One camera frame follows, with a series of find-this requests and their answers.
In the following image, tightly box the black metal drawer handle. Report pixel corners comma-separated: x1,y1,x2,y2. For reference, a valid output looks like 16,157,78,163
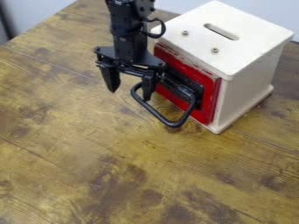
131,73,199,128

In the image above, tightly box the white wooden box cabinet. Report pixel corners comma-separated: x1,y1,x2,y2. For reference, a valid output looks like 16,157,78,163
155,0,294,134

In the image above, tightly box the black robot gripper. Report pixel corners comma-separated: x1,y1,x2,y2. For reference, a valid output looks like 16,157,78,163
94,29,166,102

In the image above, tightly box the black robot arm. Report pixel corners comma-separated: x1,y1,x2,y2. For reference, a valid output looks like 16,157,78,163
94,0,166,102

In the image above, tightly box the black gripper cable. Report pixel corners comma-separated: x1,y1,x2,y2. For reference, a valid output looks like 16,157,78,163
145,17,167,39

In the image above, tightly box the red wooden drawer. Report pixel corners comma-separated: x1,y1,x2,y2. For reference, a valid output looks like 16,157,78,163
154,43,222,125

